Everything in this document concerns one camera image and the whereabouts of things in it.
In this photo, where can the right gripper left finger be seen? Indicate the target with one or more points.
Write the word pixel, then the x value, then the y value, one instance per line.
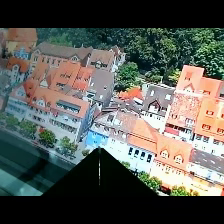
pixel 83 180

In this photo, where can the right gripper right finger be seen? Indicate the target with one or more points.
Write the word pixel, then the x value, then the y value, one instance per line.
pixel 116 180

